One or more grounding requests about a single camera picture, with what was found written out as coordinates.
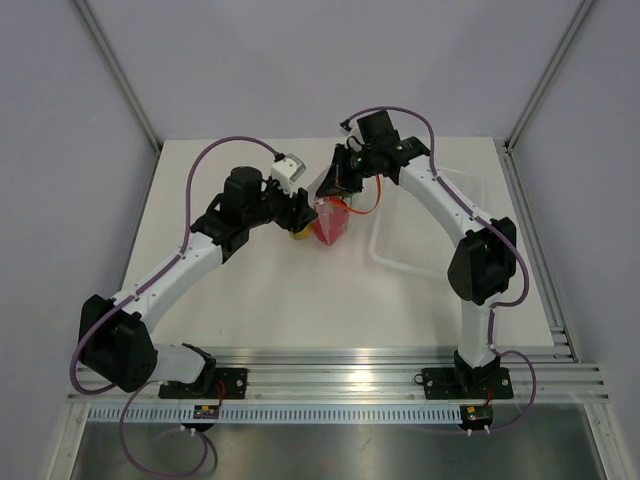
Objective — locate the right small circuit board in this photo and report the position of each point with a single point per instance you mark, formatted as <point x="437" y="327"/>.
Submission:
<point x="477" y="416"/>

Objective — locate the white slotted cable duct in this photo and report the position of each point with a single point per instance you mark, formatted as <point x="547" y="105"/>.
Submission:
<point x="281" y="414"/>

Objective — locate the small circuit board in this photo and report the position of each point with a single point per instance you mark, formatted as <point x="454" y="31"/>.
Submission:
<point x="477" y="416"/>
<point x="206" y="411"/>

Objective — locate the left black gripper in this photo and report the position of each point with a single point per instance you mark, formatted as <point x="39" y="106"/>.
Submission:
<point x="297" y="213"/>

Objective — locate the yellow green mango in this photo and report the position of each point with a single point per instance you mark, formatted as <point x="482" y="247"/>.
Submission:
<point x="303" y="234"/>

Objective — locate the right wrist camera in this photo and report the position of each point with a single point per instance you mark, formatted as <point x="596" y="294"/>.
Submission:
<point x="352" y="130"/>

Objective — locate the left aluminium frame post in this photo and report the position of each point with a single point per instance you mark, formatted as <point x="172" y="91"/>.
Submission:
<point x="108" y="54"/>

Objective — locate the right aluminium frame post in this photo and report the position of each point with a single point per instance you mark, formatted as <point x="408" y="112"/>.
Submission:
<point x="550" y="71"/>

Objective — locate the aluminium mounting rail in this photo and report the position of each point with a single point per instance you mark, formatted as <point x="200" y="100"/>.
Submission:
<point x="388" y="375"/>

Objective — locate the pink dragon fruit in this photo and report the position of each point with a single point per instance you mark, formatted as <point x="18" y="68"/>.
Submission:
<point x="332" y="219"/>

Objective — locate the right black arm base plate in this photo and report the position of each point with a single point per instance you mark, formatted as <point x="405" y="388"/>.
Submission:
<point x="440" y="384"/>

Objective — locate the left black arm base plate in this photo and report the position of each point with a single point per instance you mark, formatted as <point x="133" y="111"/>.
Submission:
<point x="212" y="383"/>

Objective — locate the aluminium frame post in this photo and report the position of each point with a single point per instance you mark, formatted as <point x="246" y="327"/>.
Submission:
<point x="550" y="71"/>
<point x="108" y="54"/>

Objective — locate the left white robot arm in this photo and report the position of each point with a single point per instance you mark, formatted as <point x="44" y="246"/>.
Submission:
<point x="115" y="333"/>

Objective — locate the left small circuit board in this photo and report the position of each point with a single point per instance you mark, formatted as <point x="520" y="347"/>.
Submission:
<point x="206" y="411"/>

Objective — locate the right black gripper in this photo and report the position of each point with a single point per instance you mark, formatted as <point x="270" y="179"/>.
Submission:
<point x="331" y="186"/>

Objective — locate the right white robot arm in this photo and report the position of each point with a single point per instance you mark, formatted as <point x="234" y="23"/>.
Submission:
<point x="485" y="256"/>

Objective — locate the clear zip bag orange zipper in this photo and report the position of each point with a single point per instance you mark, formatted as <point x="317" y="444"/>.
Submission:
<point x="361" y="204"/>

